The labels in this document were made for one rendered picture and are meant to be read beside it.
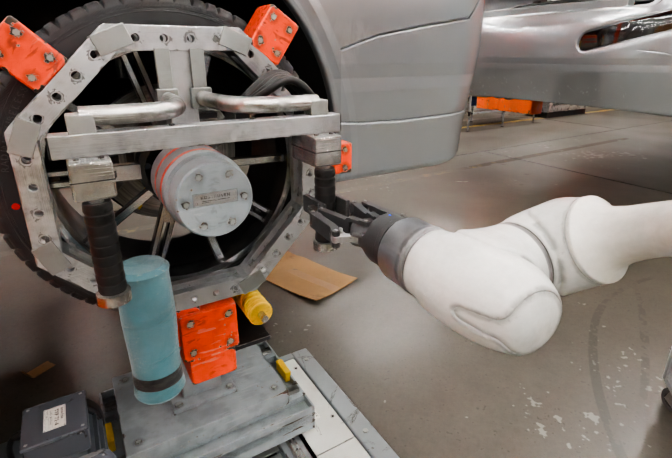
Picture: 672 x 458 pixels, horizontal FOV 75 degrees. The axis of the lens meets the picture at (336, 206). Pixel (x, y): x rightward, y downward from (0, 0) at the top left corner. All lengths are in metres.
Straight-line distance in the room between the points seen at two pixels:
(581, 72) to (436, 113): 1.68
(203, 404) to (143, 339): 0.48
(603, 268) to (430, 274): 0.19
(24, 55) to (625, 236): 0.82
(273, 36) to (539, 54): 2.33
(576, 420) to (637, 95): 1.86
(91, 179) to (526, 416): 1.41
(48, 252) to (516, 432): 1.32
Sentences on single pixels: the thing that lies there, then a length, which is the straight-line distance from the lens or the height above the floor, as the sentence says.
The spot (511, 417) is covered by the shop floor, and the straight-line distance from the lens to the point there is 1.62.
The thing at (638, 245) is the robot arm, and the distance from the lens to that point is 0.53.
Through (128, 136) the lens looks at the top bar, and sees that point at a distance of 0.65.
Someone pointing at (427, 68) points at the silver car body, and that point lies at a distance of 1.33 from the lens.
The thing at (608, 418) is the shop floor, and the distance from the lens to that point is 1.74.
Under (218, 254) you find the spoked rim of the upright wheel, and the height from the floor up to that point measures 0.64.
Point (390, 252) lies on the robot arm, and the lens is 0.55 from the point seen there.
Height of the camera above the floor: 1.08
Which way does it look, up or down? 19 degrees down
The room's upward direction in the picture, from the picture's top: straight up
